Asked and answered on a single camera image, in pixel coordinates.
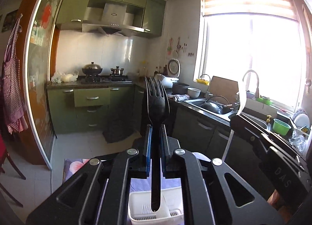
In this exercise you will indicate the steel kitchen faucet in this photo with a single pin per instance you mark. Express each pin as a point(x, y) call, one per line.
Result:
point(252, 75)

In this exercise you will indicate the wooden cutting board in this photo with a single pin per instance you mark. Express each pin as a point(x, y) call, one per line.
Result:
point(224, 87)

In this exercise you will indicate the green upper cabinets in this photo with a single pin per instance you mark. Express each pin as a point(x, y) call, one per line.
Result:
point(143, 18)

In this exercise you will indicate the black wok with lid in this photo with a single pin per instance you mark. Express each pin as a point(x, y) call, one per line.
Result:
point(92, 69)

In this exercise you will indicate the gas stove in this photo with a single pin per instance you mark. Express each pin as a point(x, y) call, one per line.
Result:
point(89, 79)

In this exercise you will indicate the steel sink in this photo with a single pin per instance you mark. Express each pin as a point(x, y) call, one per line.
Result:
point(225, 112)

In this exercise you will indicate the purple floral tablecloth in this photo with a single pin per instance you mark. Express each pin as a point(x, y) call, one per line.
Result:
point(116, 191)

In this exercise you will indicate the green lower cabinets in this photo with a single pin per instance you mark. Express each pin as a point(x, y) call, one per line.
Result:
point(107, 109)

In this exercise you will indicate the small steel pot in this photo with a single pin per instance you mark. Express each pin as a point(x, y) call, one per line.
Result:
point(117, 71)

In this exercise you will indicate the steel range hood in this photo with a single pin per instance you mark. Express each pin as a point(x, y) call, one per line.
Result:
point(110, 18)

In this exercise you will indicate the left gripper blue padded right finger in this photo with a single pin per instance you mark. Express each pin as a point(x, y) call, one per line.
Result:
point(164, 149)

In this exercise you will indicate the white ceramic bowl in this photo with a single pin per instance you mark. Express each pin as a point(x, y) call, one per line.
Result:
point(193, 93)

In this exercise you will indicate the purple checked apron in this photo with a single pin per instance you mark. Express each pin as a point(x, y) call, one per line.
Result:
point(14, 105)

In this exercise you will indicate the white rice cooker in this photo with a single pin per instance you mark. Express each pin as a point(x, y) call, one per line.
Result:
point(173, 69)

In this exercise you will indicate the black inner pot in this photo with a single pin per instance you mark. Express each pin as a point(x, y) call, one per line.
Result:
point(179, 88)

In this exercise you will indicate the white plastic bag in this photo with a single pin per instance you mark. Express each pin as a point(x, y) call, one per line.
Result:
point(61, 77)

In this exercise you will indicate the black plastic fork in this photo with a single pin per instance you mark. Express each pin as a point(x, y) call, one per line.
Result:
point(158, 111)

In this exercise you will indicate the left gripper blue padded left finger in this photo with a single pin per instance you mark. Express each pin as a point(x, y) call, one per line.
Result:
point(147, 150)

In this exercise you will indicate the green plastic basin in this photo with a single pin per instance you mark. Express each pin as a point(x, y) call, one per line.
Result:
point(280, 127)

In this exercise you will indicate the person's right hand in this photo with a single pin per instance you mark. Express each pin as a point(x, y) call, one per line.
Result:
point(286, 210)

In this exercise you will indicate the green cabinets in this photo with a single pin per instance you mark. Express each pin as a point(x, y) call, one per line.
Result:
point(107, 109)
point(143, 18)

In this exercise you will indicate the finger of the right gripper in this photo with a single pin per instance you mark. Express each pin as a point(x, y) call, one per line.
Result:
point(246, 128)

